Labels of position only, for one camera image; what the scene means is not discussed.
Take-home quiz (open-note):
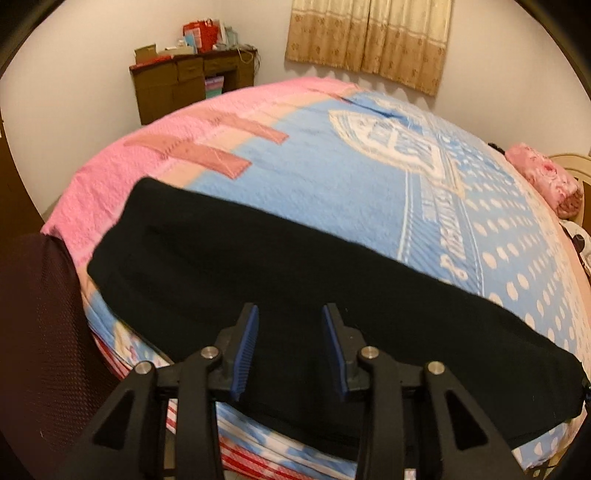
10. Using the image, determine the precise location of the black knit garment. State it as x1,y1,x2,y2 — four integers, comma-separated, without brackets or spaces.
87,178,585,460

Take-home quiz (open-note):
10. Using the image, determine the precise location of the dark red dotted sleeve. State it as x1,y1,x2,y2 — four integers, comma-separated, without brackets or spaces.
0,110,122,480

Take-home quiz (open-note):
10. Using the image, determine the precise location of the blue polka dot bedspread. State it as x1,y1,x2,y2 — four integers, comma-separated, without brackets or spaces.
40,75,591,480

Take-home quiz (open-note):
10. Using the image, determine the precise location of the white circle patterned pillow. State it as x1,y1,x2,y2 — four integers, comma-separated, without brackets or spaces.
560,220,591,276

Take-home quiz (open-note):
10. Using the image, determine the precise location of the pink floral folded blanket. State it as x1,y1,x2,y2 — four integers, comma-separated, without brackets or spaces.
504,143,584,219

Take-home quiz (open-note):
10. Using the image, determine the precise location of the dark brown wooden desk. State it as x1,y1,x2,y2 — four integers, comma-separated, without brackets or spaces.
129,46,259,125

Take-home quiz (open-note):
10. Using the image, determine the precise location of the cream and brown headboard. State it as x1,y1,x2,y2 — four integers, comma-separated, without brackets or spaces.
550,153,591,227

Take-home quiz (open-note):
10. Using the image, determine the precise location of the brown cardboard box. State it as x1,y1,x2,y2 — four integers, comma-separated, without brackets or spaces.
134,44,158,65

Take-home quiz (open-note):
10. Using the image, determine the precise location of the gold patterned window curtain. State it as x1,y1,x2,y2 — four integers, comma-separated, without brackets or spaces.
286,0,454,97

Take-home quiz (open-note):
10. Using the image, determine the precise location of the red gift bag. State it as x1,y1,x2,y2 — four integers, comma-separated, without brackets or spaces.
182,19,219,53

